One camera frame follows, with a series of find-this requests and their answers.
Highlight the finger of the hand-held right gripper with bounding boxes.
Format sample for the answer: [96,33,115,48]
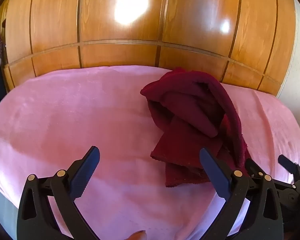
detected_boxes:
[244,158,266,179]
[278,154,300,178]

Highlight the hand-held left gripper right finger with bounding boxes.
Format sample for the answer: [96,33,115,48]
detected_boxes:
[199,147,284,240]

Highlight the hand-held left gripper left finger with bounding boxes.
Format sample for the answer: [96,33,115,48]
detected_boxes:
[17,145,101,240]

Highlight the dark red cloth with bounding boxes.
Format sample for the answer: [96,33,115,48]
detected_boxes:
[140,67,252,188]

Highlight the person's left hand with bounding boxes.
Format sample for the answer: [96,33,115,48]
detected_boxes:
[127,230,147,240]

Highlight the pink blanket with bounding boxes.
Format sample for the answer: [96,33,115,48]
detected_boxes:
[0,64,300,240]

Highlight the wooden wardrobe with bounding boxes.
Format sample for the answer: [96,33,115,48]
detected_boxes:
[0,0,297,98]

